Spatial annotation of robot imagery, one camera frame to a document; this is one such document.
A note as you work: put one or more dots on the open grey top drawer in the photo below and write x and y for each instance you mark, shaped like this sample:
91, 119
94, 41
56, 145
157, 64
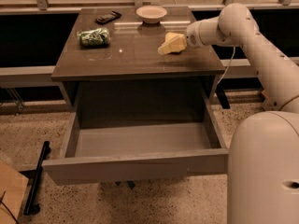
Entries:
140, 129

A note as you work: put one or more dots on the white bowl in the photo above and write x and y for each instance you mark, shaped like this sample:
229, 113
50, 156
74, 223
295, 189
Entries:
151, 14

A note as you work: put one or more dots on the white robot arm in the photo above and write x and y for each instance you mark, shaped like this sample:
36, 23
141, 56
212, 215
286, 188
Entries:
263, 161

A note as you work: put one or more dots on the brown cardboard box left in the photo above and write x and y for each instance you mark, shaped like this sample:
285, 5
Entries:
12, 189

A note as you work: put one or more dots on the green snack bag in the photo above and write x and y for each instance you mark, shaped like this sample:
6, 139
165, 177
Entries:
94, 37

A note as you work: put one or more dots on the black metal bar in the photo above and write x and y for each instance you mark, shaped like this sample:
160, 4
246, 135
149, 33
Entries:
31, 207

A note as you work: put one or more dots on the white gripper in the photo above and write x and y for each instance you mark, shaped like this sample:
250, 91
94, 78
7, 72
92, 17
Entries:
192, 36

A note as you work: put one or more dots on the black remote control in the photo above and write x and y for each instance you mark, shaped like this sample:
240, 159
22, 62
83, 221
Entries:
113, 15

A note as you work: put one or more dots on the yellow sponge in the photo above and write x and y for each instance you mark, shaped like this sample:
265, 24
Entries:
169, 36

